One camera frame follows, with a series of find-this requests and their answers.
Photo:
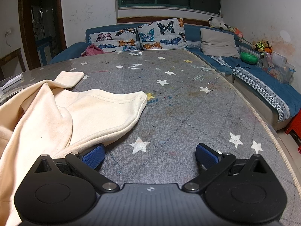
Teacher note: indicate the left butterfly pillow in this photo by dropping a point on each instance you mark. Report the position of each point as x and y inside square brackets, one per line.
[123, 40]

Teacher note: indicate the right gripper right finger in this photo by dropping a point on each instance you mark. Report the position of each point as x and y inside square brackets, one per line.
[216, 165]

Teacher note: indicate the white remote control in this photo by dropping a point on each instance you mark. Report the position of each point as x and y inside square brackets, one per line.
[12, 81]

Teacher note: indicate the red plastic stool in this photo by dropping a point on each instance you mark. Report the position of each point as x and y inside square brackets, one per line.
[294, 128]

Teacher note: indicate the dark wooden side table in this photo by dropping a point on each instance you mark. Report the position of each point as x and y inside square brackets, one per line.
[12, 64]

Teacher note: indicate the pink crumpled cloth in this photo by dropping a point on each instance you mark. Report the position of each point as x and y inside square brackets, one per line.
[92, 50]

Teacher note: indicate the clear plastic toy box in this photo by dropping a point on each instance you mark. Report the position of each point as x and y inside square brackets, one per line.
[278, 67]

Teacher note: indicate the beige plain cushion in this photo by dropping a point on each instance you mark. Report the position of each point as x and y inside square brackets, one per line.
[218, 44]

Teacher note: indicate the grey star tablecloth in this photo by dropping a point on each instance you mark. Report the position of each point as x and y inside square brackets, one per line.
[187, 103]

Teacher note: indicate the right butterfly pillow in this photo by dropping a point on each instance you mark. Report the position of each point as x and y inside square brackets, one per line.
[165, 34]

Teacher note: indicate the green round bowl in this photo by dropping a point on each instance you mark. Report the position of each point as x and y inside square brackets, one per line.
[249, 58]

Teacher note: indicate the butterfly pillow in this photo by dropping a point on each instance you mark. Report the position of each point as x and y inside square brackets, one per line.
[165, 34]
[123, 40]

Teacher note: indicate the cream garment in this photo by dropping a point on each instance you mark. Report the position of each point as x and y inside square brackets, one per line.
[49, 118]

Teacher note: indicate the blue corner sofa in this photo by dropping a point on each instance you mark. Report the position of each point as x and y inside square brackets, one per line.
[277, 102]

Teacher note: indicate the orange yellow plush toys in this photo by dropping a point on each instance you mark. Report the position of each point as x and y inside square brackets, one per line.
[263, 46]

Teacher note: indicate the panda plush toy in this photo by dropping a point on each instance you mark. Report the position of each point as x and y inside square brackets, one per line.
[214, 23]

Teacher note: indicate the dark wooden door frame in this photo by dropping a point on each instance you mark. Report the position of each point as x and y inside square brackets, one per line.
[42, 31]

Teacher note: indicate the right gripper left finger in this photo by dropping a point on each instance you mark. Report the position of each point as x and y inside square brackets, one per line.
[85, 165]

